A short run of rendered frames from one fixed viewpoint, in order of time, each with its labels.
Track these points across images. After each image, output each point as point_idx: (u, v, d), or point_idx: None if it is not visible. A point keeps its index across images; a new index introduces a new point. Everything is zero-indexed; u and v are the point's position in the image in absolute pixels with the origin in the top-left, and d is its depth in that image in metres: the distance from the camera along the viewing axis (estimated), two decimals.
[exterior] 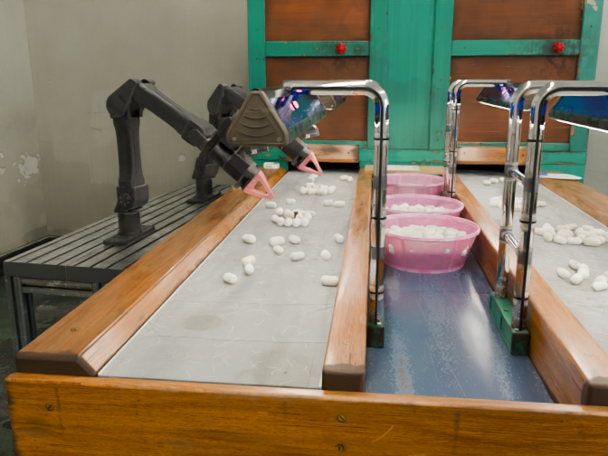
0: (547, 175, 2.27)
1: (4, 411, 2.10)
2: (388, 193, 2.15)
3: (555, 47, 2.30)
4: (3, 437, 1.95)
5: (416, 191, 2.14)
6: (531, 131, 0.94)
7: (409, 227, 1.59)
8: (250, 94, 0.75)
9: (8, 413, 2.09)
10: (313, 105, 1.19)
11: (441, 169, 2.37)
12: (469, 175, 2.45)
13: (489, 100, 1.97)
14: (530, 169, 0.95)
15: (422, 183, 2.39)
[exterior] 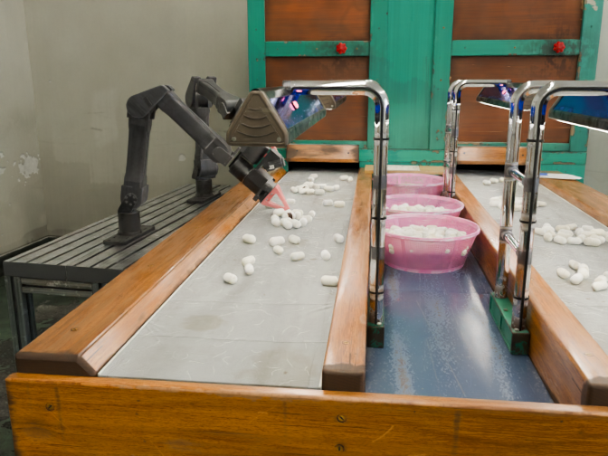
0: (547, 175, 2.27)
1: (4, 411, 2.10)
2: (388, 193, 2.15)
3: (555, 47, 2.30)
4: (3, 437, 1.95)
5: (416, 191, 2.14)
6: (531, 131, 0.94)
7: (409, 227, 1.59)
8: (250, 94, 0.75)
9: (8, 413, 2.09)
10: (313, 105, 1.19)
11: (441, 169, 2.37)
12: (469, 175, 2.45)
13: (489, 100, 1.97)
14: (530, 169, 0.95)
15: (422, 183, 2.39)
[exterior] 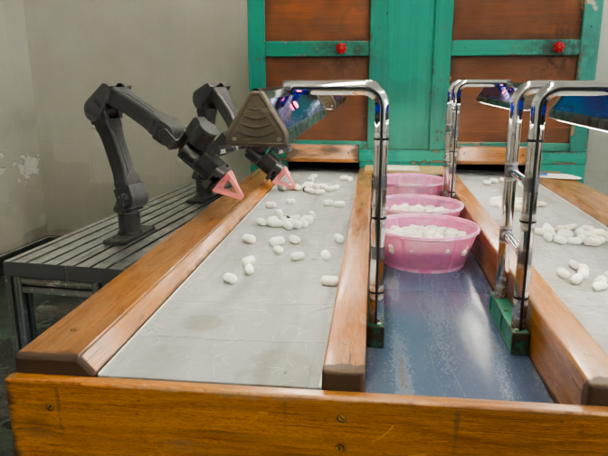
0: (547, 175, 2.27)
1: (4, 411, 2.10)
2: (388, 193, 2.15)
3: (555, 47, 2.30)
4: (3, 437, 1.95)
5: (416, 191, 2.14)
6: (531, 131, 0.94)
7: (409, 227, 1.59)
8: (250, 94, 0.75)
9: (8, 413, 2.09)
10: (313, 105, 1.19)
11: (441, 169, 2.37)
12: (469, 175, 2.45)
13: (489, 100, 1.97)
14: (530, 169, 0.95)
15: (422, 183, 2.39)
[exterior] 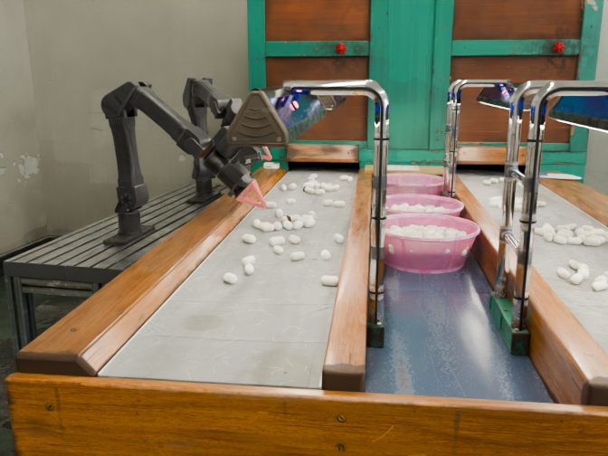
0: (547, 175, 2.27)
1: (4, 411, 2.10)
2: (388, 193, 2.15)
3: (555, 47, 2.30)
4: (3, 437, 1.95)
5: (416, 191, 2.14)
6: (531, 131, 0.94)
7: (409, 227, 1.59)
8: (250, 94, 0.75)
9: (8, 413, 2.09)
10: (313, 105, 1.19)
11: (441, 169, 2.37)
12: (469, 175, 2.45)
13: (489, 100, 1.97)
14: (530, 169, 0.95)
15: (422, 183, 2.39)
